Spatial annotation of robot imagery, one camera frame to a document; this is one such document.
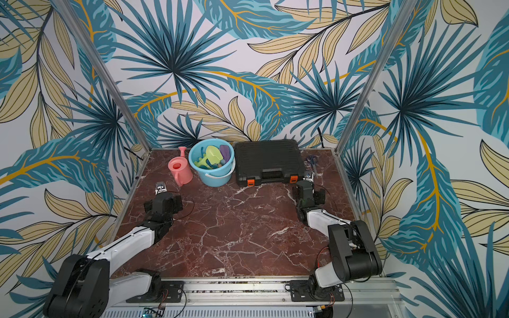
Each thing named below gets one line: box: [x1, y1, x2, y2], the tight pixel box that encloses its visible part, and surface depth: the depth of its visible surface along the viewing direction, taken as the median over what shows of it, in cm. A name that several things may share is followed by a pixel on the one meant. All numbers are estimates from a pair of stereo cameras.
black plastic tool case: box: [233, 139, 307, 187], surface depth 106 cm
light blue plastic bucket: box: [188, 138, 236, 188], surface depth 97 cm
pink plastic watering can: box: [167, 146, 193, 187], surface depth 100 cm
